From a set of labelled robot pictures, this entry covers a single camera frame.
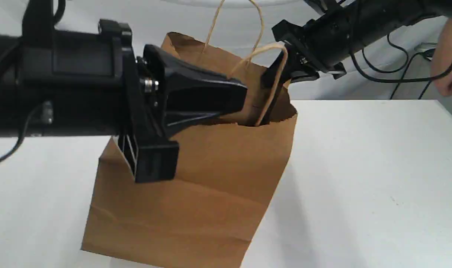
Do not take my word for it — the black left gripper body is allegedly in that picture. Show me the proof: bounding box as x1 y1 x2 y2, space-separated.
16 19 158 137

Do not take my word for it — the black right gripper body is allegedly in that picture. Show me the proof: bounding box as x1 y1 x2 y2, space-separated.
272 11 353 81

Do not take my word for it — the brown paper bag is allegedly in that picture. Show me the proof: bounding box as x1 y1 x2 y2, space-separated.
81 32 298 268

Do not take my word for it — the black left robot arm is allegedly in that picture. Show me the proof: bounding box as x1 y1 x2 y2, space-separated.
0 20 247 183

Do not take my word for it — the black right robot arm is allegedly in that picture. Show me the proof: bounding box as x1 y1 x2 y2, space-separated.
262 0 452 87

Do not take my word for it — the person's bare hand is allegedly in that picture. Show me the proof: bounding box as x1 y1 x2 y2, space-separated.
430 19 452 96

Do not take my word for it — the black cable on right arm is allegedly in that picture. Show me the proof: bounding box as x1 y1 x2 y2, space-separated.
349 30 452 84

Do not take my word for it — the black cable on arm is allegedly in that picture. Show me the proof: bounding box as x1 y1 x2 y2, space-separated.
0 100 53 168
349 30 452 84

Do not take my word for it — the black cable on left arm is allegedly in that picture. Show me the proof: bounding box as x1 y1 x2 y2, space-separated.
0 100 53 168

